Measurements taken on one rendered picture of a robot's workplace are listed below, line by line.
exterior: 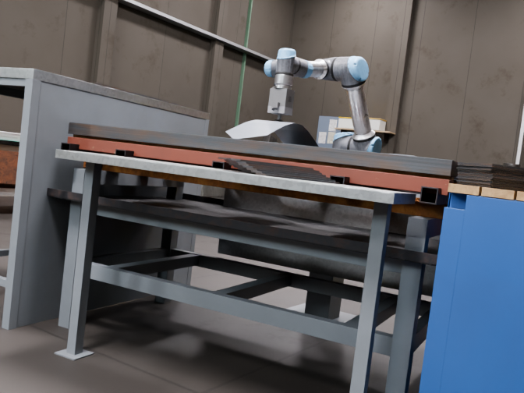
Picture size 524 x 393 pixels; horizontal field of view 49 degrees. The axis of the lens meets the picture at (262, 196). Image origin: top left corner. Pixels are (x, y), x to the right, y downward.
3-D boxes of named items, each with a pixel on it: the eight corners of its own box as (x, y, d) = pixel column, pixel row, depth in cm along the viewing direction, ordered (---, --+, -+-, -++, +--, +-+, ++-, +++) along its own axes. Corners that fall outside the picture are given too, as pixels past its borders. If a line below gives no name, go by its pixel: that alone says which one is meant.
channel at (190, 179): (467, 223, 183) (469, 207, 183) (79, 167, 258) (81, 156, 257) (470, 222, 190) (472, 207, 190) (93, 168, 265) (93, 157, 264)
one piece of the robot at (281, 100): (266, 77, 238) (261, 117, 239) (284, 78, 233) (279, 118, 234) (278, 82, 246) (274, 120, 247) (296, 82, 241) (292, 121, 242)
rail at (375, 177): (447, 196, 173) (450, 175, 172) (66, 147, 242) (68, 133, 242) (451, 196, 181) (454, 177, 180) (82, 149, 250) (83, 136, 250)
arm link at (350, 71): (361, 151, 307) (341, 53, 282) (386, 154, 298) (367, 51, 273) (349, 162, 300) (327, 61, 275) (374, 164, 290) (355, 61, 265)
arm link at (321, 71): (326, 58, 292) (262, 54, 256) (344, 57, 285) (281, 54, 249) (325, 81, 294) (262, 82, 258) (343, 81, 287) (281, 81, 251)
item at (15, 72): (33, 78, 226) (33, 68, 226) (-64, 73, 253) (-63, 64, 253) (209, 120, 342) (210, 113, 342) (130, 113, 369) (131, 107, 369)
